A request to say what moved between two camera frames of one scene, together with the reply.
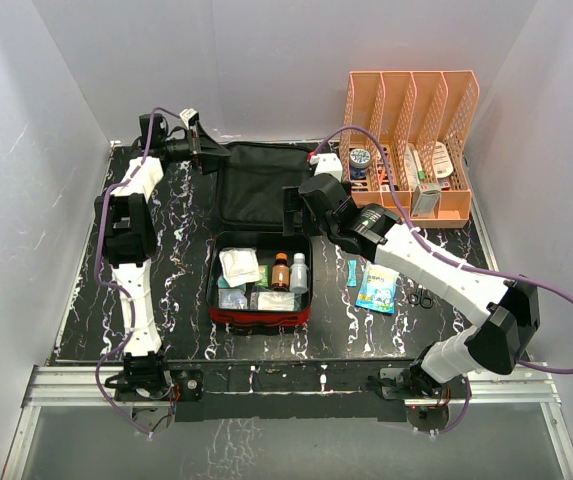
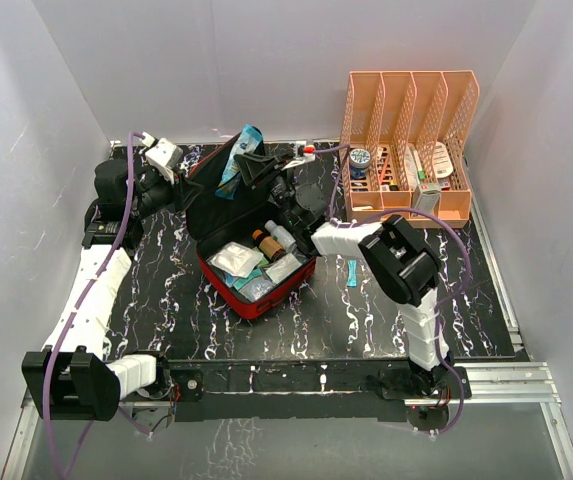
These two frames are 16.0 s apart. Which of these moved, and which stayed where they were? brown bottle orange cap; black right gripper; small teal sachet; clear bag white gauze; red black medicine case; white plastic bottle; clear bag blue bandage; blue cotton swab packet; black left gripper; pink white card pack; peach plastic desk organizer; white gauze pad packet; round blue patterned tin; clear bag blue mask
Moved: blue cotton swab packet; clear bag blue bandage; black right gripper; red black medicine case; white gauze pad packet; white plastic bottle; brown bottle orange cap; clear bag white gauze; clear bag blue mask; black left gripper
Stayed: pink white card pack; round blue patterned tin; peach plastic desk organizer; small teal sachet
